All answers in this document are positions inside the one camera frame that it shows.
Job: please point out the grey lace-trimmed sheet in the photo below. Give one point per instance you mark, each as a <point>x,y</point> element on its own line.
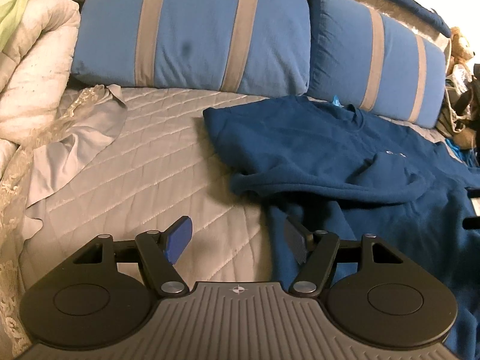
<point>75,146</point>

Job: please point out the white plastic bag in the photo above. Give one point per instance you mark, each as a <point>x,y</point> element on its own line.
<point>459,77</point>

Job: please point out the cyan cloth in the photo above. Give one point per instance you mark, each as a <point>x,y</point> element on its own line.
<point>455,150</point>

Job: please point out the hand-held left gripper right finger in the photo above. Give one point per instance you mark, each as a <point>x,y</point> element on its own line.
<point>296,243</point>

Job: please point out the brown teddy bear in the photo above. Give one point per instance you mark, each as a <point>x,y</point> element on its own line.
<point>459,43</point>

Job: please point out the white puffy comforter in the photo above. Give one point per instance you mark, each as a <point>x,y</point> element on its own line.
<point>37,67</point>

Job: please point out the dark blue sweatshirt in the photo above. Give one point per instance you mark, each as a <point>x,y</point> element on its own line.
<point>337,165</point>

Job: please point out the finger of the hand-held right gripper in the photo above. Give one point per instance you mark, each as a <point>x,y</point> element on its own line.
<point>473,222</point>

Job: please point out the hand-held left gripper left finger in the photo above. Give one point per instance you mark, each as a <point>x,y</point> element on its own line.
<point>178,243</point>

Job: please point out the blue grey-striped pillow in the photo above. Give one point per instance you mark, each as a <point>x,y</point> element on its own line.
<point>345,52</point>
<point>187,18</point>

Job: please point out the lime green cloth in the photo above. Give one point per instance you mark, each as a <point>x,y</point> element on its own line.
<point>15,3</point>

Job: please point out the navy blue cloth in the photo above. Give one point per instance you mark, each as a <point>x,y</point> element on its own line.
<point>412,7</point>

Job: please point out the grey quilted bedspread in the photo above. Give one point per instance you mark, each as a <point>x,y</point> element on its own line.
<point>131,180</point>

